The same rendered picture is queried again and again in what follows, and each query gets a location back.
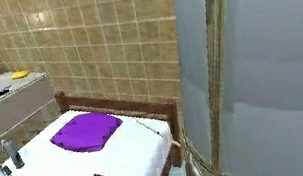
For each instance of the purple pillow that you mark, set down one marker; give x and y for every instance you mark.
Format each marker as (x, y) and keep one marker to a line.
(86, 131)

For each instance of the brown wooden bed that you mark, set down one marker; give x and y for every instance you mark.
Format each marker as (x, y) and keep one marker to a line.
(103, 161)

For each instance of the grey chest of drawers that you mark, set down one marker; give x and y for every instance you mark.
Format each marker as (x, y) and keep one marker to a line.
(1, 113)

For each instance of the glass shower enclosure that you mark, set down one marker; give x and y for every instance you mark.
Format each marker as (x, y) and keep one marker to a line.
(258, 72)

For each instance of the black remote control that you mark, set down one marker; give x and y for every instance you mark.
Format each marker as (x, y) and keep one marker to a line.
(0, 94)

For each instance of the thin white stick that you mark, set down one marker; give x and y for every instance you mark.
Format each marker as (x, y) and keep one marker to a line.
(157, 132)

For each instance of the grey spray bottle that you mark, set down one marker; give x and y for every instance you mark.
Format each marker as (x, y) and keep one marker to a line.
(13, 153)

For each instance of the yellow flat object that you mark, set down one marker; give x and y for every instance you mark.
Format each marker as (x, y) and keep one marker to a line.
(20, 74)

